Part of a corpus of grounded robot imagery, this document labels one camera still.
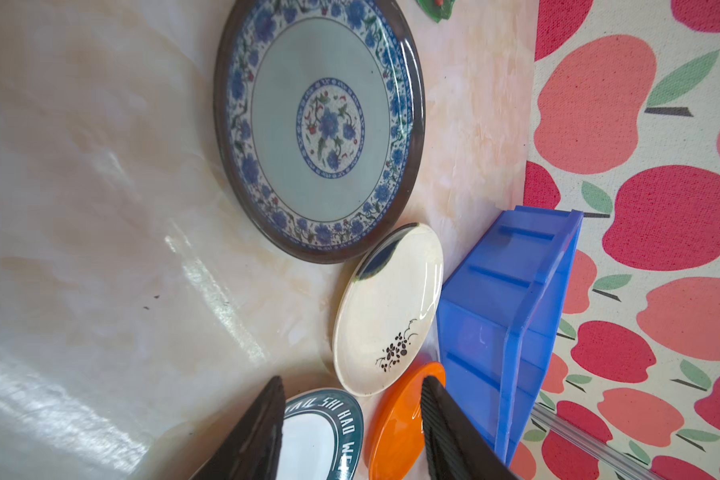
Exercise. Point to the grey-green patterned plate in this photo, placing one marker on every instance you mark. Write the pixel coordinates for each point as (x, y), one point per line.
(319, 115)

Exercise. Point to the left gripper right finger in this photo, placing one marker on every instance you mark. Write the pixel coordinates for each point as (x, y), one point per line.
(454, 448)

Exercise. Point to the orange noodle snack packet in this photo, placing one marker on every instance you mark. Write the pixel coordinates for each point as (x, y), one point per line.
(437, 10)

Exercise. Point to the green-rim Hao Wei plate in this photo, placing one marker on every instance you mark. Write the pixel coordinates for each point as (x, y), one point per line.
(322, 436)

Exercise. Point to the right aluminium frame post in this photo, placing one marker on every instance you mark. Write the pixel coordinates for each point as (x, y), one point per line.
(622, 464)

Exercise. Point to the orange plate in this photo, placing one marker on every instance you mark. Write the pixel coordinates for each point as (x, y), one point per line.
(396, 438)

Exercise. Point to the plain cream plate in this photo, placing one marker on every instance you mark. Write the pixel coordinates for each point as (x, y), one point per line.
(387, 309)

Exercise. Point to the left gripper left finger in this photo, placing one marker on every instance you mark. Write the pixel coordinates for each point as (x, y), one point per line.
(252, 448)

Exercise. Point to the blue plastic bin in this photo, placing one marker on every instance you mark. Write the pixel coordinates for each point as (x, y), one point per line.
(498, 318)

